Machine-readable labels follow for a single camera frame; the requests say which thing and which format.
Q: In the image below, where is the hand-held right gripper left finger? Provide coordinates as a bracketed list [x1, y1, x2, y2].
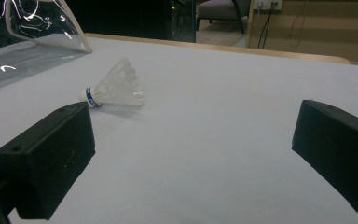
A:
[0, 101, 96, 221]

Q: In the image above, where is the white wall socket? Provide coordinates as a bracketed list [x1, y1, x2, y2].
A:
[254, 0, 283, 11]

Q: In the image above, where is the white feather shuttlecock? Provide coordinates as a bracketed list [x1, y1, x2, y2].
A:
[79, 57, 146, 109]

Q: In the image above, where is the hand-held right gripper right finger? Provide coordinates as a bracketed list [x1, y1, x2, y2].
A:
[291, 99, 358, 216]

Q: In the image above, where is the black power cable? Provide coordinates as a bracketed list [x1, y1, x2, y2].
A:
[257, 2, 278, 50]

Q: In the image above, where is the grey upholstered chair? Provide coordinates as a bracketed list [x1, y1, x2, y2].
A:
[196, 0, 252, 35]

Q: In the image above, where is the clear plastic bag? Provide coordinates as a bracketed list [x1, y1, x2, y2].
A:
[0, 0, 93, 94]

